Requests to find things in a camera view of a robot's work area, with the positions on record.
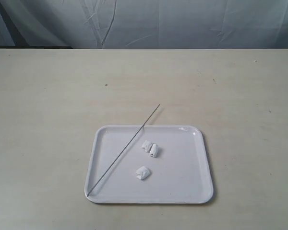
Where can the thin metal skewer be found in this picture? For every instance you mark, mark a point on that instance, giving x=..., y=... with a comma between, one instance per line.
x=141, y=127

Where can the white plastic tray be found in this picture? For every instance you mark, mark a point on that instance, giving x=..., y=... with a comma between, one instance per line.
x=180, y=173

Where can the grey backdrop curtain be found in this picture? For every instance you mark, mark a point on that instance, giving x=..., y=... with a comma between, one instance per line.
x=144, y=24

